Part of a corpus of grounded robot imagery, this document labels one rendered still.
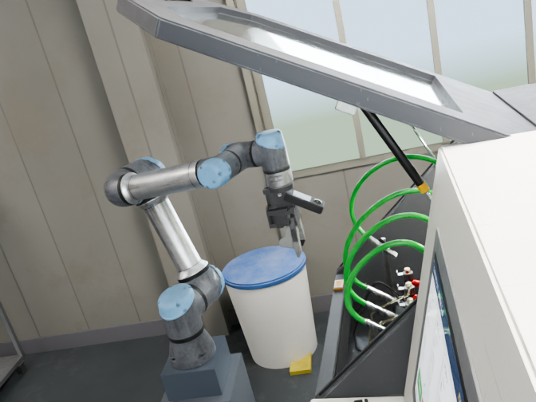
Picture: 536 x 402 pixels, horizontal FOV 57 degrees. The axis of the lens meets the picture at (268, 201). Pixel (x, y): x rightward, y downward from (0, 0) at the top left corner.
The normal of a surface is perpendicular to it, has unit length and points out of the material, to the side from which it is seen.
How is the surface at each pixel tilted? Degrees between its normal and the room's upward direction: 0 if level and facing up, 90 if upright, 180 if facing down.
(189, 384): 90
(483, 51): 90
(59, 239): 90
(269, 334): 94
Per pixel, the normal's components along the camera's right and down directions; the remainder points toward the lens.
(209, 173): -0.41, 0.38
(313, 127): -0.10, 0.33
